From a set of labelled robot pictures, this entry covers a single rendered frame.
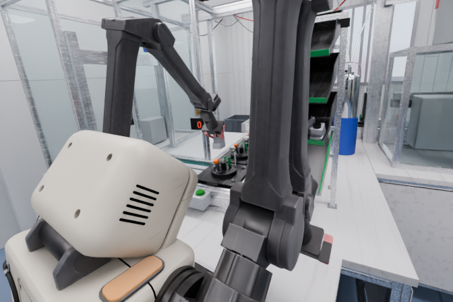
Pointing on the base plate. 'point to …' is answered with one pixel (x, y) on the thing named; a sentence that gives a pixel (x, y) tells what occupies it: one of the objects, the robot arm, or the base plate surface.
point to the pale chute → (319, 161)
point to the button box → (197, 202)
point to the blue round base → (348, 136)
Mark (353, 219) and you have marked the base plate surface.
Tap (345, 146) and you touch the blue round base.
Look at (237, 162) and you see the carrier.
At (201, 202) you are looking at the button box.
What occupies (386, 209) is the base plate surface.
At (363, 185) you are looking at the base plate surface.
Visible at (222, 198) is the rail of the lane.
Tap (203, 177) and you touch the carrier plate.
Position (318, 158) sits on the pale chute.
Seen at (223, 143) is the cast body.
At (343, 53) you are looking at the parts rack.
